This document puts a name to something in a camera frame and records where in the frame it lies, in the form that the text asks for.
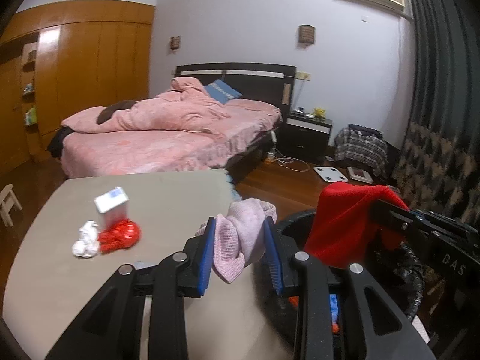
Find red gloves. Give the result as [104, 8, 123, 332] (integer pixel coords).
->
[304, 182, 408, 268]

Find pink sock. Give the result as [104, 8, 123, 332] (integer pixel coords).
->
[213, 197, 277, 284]

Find dark patterned curtain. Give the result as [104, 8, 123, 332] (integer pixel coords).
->
[393, 0, 479, 228]

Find red crumpled plastic bag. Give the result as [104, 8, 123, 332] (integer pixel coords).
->
[98, 219, 142, 254]

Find white blue carton box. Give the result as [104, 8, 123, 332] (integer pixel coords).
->
[94, 186, 129, 230]

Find white crumpled plastic bag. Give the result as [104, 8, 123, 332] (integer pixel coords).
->
[72, 220, 100, 258]

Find white bathroom scale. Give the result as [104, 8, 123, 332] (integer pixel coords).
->
[313, 166, 349, 183]

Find plaid clothing pile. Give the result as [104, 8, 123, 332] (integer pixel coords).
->
[334, 126, 388, 176]

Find dark bedside nightstand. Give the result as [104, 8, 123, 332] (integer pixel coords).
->
[278, 112, 333, 165]

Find bed with dark headboard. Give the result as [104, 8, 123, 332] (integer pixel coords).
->
[60, 63, 296, 179]

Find yellow plush toy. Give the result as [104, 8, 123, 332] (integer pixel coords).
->
[313, 107, 326, 119]

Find pink comforter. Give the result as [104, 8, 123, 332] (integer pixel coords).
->
[61, 77, 230, 134]

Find black clothing on bed edge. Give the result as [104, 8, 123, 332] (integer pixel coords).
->
[47, 127, 74, 159]

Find blue pillow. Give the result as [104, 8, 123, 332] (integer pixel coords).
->
[204, 80, 242, 104]

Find small white wooden stool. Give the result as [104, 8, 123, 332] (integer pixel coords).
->
[0, 184, 23, 227]

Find wooden wardrobe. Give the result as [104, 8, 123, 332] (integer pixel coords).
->
[1, 0, 155, 173]

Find white charger cable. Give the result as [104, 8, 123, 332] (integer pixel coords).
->
[268, 130, 312, 173]

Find left wall lamp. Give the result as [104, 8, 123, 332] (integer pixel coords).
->
[170, 36, 181, 50]

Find wall lamp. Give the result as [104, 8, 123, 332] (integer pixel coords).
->
[298, 24, 316, 46]
[170, 36, 181, 50]

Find right wall lamp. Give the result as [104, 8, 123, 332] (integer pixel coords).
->
[298, 24, 316, 46]

